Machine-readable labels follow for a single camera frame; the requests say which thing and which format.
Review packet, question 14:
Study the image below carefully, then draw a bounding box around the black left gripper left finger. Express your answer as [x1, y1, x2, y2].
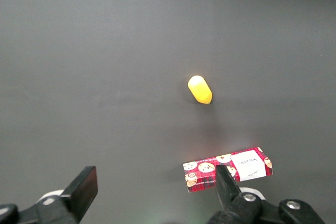
[0, 166, 99, 224]

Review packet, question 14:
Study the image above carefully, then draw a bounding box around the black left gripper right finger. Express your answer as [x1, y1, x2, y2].
[207, 164, 327, 224]

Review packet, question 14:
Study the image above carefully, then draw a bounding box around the red plaid cookie box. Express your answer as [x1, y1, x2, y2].
[183, 147, 273, 193]

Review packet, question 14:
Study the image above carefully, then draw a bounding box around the yellow lemon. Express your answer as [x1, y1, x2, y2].
[187, 75, 213, 105]

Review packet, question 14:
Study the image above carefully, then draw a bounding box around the dark grey table cloth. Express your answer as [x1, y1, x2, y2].
[0, 0, 336, 224]

